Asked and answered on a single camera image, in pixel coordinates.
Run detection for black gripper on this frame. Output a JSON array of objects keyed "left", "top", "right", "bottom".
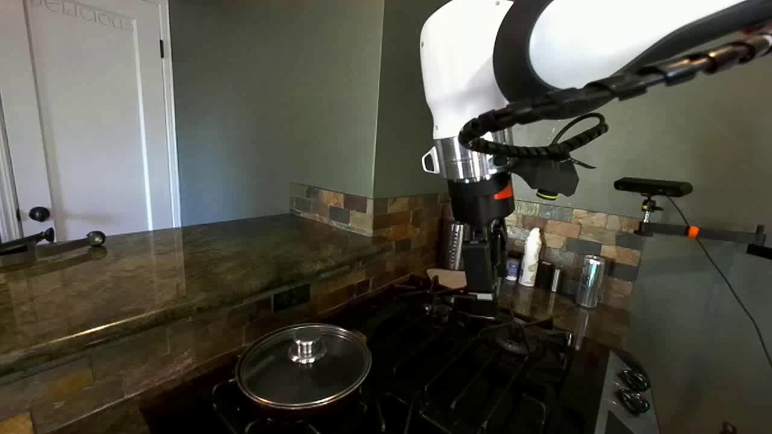
[{"left": 447, "top": 177, "right": 515, "bottom": 298}]

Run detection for glass lid with steel knob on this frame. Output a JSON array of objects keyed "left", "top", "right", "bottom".
[{"left": 231, "top": 320, "right": 373, "bottom": 414}]

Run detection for dark metal pan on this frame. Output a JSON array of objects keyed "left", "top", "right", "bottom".
[{"left": 229, "top": 351, "right": 375, "bottom": 434}]

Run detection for black gas stove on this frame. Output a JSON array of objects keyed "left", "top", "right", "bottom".
[{"left": 143, "top": 274, "right": 662, "bottom": 434}]

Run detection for black stove knob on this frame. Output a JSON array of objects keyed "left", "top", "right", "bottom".
[
  {"left": 617, "top": 363, "right": 654, "bottom": 394},
  {"left": 615, "top": 388, "right": 654, "bottom": 416}
]

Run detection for metal shaker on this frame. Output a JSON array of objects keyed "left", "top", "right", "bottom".
[{"left": 444, "top": 221, "right": 471, "bottom": 272}]

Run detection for quilted beige pot holder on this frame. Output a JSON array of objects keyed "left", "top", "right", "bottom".
[{"left": 424, "top": 267, "right": 471, "bottom": 291}]

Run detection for white plastic bottle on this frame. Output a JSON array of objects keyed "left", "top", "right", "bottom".
[{"left": 515, "top": 225, "right": 544, "bottom": 291}]

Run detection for small dark jar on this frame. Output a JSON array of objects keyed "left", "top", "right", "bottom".
[{"left": 535, "top": 259, "right": 565, "bottom": 295}]

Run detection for silver drink can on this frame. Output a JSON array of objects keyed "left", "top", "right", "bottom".
[{"left": 573, "top": 254, "right": 608, "bottom": 310}]

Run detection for dark ball-ended rod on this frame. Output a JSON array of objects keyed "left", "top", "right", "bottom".
[{"left": 0, "top": 226, "right": 109, "bottom": 259}]

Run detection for white panel door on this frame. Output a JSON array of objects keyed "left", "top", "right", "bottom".
[{"left": 21, "top": 0, "right": 182, "bottom": 242}]

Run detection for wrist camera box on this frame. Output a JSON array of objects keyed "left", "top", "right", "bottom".
[{"left": 510, "top": 154, "right": 583, "bottom": 203}]

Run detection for black wall outlet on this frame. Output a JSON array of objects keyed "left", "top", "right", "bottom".
[{"left": 268, "top": 283, "right": 314, "bottom": 313}]

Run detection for camera mount arm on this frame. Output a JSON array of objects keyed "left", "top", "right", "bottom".
[{"left": 635, "top": 195, "right": 772, "bottom": 261}]

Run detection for thin black camera cable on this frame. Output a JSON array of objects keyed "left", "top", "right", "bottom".
[{"left": 662, "top": 195, "right": 772, "bottom": 369}]

